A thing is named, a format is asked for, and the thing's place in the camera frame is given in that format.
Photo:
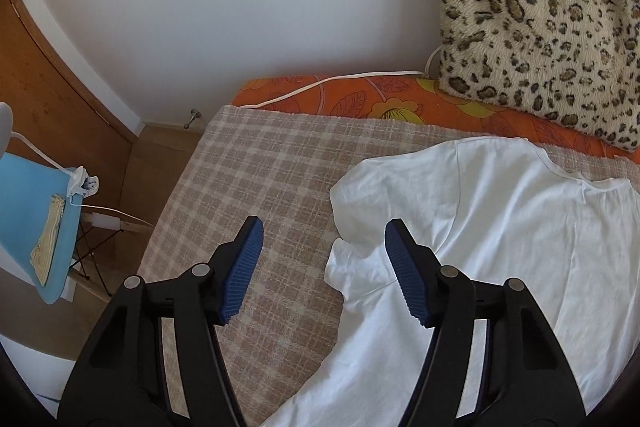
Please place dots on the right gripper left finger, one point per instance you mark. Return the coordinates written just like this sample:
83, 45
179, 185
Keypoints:
119, 378

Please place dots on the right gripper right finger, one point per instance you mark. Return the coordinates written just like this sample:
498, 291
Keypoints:
525, 380

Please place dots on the white t-shirt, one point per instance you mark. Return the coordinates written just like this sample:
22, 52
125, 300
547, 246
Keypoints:
494, 208

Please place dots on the yellow cloth on chair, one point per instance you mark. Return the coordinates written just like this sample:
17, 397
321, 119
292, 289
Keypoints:
41, 257

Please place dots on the white clip desk lamp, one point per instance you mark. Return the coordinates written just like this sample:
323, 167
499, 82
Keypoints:
79, 180

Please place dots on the blue plastic chair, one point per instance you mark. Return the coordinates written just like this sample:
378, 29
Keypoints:
27, 189

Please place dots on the metal door stopper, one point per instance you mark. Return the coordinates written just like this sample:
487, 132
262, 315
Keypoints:
194, 115

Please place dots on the wooden door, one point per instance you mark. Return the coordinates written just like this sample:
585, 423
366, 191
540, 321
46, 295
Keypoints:
55, 111

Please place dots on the orange floral bed sheet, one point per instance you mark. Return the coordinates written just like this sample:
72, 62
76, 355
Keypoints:
410, 99

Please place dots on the leopard print cushion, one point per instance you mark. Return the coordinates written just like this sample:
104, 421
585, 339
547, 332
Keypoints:
572, 62

